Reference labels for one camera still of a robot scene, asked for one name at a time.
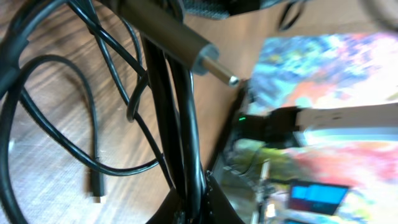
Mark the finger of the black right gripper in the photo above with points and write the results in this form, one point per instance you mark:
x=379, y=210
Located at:
x=220, y=9
x=177, y=40

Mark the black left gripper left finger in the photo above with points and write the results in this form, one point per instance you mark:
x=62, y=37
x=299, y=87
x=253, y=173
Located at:
x=170, y=211

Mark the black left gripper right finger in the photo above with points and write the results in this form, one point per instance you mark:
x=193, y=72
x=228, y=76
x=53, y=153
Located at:
x=218, y=209

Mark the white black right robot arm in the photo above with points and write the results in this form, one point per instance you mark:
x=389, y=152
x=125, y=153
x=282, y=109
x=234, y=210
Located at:
x=284, y=127

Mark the laptop with blue screen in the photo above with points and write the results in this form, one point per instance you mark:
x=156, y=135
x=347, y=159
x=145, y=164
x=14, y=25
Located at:
x=316, y=197

